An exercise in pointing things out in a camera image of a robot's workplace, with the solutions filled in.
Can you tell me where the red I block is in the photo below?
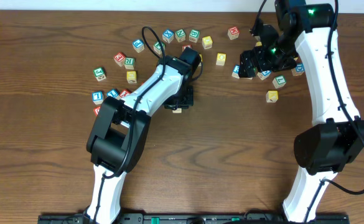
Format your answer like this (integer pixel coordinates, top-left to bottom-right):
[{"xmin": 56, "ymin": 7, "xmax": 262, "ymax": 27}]
[{"xmin": 182, "ymin": 45, "xmax": 192, "ymax": 51}]

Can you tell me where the blue 2 block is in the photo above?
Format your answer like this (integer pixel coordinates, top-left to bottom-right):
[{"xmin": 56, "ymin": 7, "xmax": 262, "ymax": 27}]
[{"xmin": 231, "ymin": 65, "xmax": 240, "ymax": 78}]

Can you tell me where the red A block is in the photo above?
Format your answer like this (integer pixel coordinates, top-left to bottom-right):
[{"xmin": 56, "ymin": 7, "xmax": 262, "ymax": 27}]
[{"xmin": 172, "ymin": 108, "xmax": 182, "ymax": 113}]

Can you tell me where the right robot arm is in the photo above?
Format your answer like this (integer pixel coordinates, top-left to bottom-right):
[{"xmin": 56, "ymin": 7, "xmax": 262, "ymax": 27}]
[{"xmin": 238, "ymin": 0, "xmax": 364, "ymax": 223}]

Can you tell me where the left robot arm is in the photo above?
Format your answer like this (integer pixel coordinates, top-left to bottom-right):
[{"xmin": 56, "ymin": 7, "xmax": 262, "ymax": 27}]
[{"xmin": 83, "ymin": 48, "xmax": 201, "ymax": 223}]

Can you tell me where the yellow S block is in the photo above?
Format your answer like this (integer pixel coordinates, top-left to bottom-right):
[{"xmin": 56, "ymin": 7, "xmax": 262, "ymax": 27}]
[{"xmin": 198, "ymin": 54, "xmax": 203, "ymax": 67}]

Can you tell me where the yellow block upper right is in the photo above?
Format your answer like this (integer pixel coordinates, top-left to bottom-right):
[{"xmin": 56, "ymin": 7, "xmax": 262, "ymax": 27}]
[{"xmin": 255, "ymin": 41, "xmax": 262, "ymax": 47}]

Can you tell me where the blue 5 block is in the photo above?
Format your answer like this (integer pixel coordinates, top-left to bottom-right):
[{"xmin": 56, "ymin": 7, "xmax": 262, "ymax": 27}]
[{"xmin": 257, "ymin": 70, "xmax": 271, "ymax": 80}]

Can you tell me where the green N block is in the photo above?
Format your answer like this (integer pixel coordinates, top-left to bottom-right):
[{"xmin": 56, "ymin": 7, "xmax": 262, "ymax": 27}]
[{"xmin": 175, "ymin": 29, "xmax": 186, "ymax": 42}]

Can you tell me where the green B block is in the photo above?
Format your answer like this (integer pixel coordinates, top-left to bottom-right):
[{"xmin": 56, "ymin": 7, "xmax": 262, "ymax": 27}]
[{"xmin": 189, "ymin": 29, "xmax": 200, "ymax": 43}]

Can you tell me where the yellow block top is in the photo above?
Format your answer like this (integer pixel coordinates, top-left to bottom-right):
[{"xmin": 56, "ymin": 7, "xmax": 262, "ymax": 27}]
[{"xmin": 202, "ymin": 36, "xmax": 213, "ymax": 49}]

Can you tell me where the yellow O block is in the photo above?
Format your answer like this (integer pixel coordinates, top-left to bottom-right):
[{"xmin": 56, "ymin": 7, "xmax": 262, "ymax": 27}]
[{"xmin": 216, "ymin": 53, "xmax": 226, "ymax": 66}]

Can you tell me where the blue X block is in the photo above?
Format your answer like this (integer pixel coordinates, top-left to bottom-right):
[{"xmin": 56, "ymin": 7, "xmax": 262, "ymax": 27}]
[{"xmin": 162, "ymin": 29, "xmax": 174, "ymax": 44}]

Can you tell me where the blue D block right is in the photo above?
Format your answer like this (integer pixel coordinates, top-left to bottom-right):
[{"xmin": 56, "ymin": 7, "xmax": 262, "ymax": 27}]
[{"xmin": 291, "ymin": 63, "xmax": 305, "ymax": 76}]

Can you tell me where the green F block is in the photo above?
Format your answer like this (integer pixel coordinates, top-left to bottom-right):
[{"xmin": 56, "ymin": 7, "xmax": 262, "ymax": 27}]
[{"xmin": 153, "ymin": 42, "xmax": 166, "ymax": 55}]

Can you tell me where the yellow block lower right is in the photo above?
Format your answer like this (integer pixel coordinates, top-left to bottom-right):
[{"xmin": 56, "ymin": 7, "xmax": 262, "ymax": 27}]
[{"xmin": 266, "ymin": 90, "xmax": 279, "ymax": 103}]

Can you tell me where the red W block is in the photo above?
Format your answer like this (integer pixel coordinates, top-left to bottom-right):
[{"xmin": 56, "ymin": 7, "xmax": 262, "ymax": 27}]
[{"xmin": 228, "ymin": 26, "xmax": 240, "ymax": 40}]

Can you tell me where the blue P block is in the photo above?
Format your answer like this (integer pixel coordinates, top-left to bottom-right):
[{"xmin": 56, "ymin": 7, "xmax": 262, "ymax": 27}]
[{"xmin": 133, "ymin": 39, "xmax": 145, "ymax": 53}]

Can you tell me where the green R block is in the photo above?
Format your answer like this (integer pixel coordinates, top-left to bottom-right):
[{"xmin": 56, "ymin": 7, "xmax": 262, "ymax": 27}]
[{"xmin": 124, "ymin": 57, "xmax": 136, "ymax": 70}]

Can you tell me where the yellow block left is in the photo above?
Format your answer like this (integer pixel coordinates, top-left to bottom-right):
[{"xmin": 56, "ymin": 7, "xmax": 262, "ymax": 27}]
[{"xmin": 126, "ymin": 70, "xmax": 137, "ymax": 83}]

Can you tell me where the red Y block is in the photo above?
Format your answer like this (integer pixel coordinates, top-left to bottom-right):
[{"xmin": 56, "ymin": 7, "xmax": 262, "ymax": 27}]
[{"xmin": 119, "ymin": 89, "xmax": 131, "ymax": 98}]

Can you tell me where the green J block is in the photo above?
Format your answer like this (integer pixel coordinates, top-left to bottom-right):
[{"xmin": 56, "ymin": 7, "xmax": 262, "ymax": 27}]
[{"xmin": 93, "ymin": 67, "xmax": 106, "ymax": 82}]

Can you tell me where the blue L block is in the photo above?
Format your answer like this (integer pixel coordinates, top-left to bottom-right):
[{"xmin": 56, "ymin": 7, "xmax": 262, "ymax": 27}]
[{"xmin": 92, "ymin": 91, "xmax": 105, "ymax": 105}]

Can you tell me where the red U block left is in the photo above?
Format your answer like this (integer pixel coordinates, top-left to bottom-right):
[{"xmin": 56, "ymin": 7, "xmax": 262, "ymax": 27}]
[{"xmin": 93, "ymin": 106, "xmax": 101, "ymax": 116}]

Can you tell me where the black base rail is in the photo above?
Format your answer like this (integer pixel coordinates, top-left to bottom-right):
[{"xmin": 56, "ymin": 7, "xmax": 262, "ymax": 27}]
[{"xmin": 37, "ymin": 212, "xmax": 350, "ymax": 224}]

